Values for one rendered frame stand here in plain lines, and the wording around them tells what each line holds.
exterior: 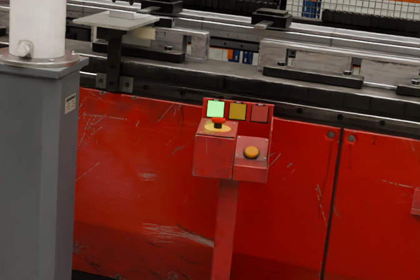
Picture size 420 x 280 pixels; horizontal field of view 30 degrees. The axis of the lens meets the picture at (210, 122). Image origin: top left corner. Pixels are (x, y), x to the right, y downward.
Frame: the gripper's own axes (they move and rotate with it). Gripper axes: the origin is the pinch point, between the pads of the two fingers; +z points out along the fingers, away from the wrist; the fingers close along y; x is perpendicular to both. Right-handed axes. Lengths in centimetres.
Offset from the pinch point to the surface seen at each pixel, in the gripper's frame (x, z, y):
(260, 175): 42, 13, -58
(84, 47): 7.1, 19.3, 17.1
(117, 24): 12.6, -2.0, -4.8
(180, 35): -2.4, 16.5, -14.6
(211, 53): -248, 334, 136
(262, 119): 24, 14, -52
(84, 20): 14.4, -3.4, 4.9
